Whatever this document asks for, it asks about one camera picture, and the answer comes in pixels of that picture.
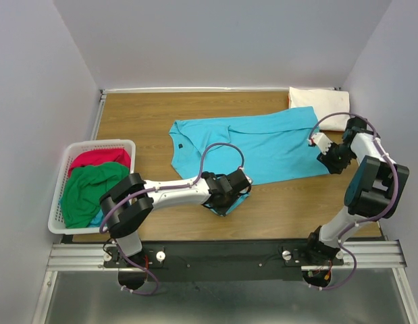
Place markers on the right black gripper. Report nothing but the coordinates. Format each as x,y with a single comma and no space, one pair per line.
334,168

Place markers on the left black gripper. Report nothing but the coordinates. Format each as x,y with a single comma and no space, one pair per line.
223,211

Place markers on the cyan polo t shirt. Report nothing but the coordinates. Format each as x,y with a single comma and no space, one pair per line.
273,147

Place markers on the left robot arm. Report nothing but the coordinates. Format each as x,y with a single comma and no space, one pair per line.
126,206

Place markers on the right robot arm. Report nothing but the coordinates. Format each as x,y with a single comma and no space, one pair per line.
373,193

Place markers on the folded white t shirt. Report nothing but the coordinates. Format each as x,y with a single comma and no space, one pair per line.
323,102

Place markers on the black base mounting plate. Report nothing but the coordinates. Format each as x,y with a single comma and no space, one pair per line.
224,260

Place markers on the green t shirt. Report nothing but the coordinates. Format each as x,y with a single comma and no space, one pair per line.
85,186

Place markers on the red t shirt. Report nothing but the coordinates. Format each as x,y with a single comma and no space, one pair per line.
100,156

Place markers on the white plastic laundry basket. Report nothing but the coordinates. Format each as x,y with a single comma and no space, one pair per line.
56,222

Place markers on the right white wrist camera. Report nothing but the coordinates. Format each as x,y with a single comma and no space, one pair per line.
321,141

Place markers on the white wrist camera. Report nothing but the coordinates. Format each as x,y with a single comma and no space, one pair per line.
250,181
321,141

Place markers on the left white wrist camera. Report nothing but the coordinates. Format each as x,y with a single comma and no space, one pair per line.
250,181

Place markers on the aluminium frame rail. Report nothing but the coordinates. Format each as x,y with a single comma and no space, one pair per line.
369,287

